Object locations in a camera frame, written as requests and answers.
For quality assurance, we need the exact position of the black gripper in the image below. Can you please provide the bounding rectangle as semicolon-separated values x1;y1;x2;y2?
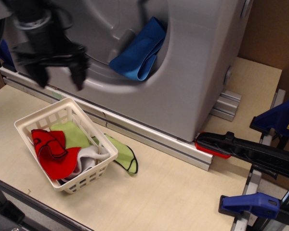
12;14;89;91

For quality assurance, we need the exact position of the blue cloth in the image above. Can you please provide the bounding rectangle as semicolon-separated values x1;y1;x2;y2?
109;17;166;81

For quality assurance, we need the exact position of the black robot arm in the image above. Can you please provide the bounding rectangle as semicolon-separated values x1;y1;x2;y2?
3;0;89;90

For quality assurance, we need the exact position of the white plastic laundry basket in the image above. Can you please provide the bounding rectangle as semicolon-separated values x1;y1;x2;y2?
14;98;118;194

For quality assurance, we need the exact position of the blue clamp behind machine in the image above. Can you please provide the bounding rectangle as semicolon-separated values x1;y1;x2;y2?
0;39;15;68

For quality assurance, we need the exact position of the grey toy washing machine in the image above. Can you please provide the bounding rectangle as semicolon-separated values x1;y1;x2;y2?
2;0;254;142

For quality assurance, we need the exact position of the light green cloth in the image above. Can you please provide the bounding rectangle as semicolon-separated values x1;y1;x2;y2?
50;121;138;174

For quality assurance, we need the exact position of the white grey cloth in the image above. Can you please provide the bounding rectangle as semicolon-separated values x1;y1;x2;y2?
61;145;110;182

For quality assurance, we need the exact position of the red cloth black trim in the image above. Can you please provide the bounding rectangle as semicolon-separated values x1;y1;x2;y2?
31;129;81;180

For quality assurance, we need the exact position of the short aluminium extrusion block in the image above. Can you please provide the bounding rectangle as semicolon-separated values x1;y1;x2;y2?
210;90;242;122

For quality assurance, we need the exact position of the brown cardboard box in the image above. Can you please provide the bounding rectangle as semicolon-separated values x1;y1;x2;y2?
239;0;289;98

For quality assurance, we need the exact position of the blue Irwin clamp upper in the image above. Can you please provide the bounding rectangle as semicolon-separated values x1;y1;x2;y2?
250;100;289;137

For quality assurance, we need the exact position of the blue irwin clamp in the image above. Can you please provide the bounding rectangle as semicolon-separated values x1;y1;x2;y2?
218;192;289;225
250;100;289;137

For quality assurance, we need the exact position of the black red bar clamp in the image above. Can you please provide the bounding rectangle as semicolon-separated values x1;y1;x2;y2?
195;132;289;178

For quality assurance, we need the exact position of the blue Irwin clamp lower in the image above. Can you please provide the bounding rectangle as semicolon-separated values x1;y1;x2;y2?
218;192;289;225

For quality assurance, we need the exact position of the black table edge frame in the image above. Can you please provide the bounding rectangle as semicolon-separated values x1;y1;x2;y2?
0;180;91;231

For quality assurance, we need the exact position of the long aluminium extrusion rail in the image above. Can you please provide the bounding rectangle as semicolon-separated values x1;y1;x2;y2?
0;67;213;171

